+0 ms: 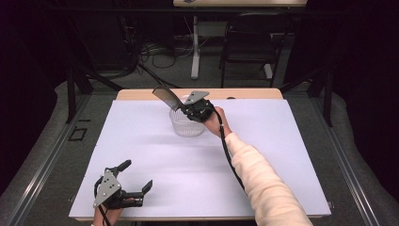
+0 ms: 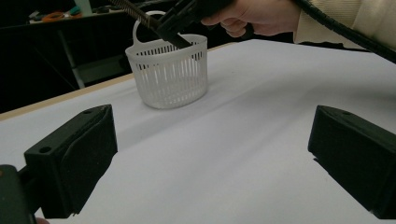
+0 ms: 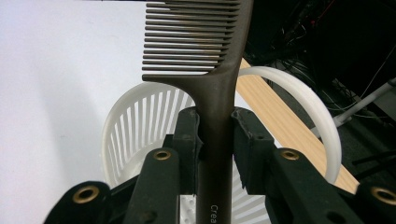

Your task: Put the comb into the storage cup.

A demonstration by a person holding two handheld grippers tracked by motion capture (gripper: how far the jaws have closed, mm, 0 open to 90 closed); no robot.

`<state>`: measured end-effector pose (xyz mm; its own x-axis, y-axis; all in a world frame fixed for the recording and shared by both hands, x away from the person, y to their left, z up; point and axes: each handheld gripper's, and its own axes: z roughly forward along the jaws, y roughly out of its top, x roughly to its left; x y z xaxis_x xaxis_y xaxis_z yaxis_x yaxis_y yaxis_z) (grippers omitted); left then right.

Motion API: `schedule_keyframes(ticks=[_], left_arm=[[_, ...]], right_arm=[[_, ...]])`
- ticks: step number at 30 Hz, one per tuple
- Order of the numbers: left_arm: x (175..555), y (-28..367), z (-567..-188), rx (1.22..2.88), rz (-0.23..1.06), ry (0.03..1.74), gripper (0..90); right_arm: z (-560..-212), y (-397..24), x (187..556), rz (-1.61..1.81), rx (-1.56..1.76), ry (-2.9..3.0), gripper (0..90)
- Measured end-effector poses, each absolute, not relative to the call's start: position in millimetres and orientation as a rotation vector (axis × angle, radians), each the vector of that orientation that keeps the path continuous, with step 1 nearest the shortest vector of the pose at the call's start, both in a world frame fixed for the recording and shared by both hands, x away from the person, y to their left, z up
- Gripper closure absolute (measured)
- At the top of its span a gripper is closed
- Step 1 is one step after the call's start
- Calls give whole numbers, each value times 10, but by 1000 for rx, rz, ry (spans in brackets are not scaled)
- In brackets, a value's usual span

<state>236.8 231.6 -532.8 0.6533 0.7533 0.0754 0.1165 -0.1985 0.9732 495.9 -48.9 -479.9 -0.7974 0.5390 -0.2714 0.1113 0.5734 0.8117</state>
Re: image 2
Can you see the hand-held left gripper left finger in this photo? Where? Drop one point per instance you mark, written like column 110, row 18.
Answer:
column 74, row 161

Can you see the white slotted plastic basket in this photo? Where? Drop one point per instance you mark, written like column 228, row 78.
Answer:
column 171, row 84

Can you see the teal tool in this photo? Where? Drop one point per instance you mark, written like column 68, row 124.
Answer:
column 74, row 11

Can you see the pale upright post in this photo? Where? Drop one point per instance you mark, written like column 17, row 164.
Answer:
column 83, row 5

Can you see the black comb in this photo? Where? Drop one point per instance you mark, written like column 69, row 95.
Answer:
column 180, row 41

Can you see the grey metal stand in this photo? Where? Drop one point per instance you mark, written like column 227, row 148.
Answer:
column 96, row 70

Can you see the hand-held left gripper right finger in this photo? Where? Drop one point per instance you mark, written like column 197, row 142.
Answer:
column 358, row 158

